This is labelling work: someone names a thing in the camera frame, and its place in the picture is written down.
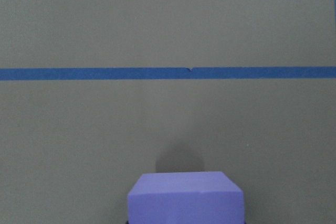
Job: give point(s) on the purple foam block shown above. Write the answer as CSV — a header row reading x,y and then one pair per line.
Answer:
x,y
185,197

